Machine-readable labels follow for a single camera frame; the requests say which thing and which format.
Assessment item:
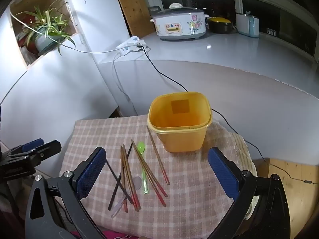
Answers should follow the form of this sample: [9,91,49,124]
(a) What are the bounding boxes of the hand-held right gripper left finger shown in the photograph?
[25,147,107,239]

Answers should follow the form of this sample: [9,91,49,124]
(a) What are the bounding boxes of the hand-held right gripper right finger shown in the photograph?
[209,146,291,239]

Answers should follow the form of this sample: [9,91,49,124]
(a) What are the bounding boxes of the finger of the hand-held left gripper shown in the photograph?
[24,140,62,168]
[10,138,46,156]

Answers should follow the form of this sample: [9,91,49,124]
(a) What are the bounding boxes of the black chopstick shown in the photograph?
[108,144,132,211]
[105,160,135,204]

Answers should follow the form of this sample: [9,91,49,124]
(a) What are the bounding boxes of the brown red-tipped chopstick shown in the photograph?
[121,145,128,213]
[146,125,170,186]
[122,153,138,212]
[123,144,141,210]
[131,139,168,198]
[132,143,167,207]

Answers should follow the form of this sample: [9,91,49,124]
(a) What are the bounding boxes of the clear plastic spoon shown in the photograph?
[110,176,143,219]

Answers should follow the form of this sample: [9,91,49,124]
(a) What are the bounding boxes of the green plastic spoon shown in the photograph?
[137,141,149,195]

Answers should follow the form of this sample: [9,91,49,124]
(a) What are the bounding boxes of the yellow plastic container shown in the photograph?
[147,92,213,153]

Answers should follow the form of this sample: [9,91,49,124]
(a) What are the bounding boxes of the pink checked cloth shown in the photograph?
[60,116,257,237]

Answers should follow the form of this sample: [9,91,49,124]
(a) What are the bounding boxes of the pink clothing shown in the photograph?
[72,230,142,239]

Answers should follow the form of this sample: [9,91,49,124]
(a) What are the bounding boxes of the light wooden table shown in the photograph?
[256,157,319,239]

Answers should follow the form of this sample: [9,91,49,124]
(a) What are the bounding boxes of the potted spider plant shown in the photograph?
[9,0,87,57]

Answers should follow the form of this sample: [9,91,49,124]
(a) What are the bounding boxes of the white power strip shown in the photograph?
[116,36,148,57]

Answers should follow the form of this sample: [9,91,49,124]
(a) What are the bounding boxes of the black pot with yellow lid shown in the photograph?
[208,17,234,34]

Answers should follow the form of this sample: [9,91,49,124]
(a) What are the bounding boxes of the light blue white appliance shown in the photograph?
[235,11,260,38]

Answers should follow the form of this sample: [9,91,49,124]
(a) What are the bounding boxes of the floral white rice cooker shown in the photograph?
[149,2,210,41]

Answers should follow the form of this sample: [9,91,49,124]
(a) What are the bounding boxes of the wooden board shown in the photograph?
[114,0,157,38]

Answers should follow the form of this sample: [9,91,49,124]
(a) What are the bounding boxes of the white power cable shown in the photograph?
[112,51,137,116]

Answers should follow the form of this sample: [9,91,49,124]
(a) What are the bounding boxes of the thin white cable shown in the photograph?
[75,48,119,54]

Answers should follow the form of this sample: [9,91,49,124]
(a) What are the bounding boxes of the black power cable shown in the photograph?
[141,45,313,184]

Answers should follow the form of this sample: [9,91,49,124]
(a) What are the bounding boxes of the wooden wall shelf box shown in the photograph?
[8,0,81,69]

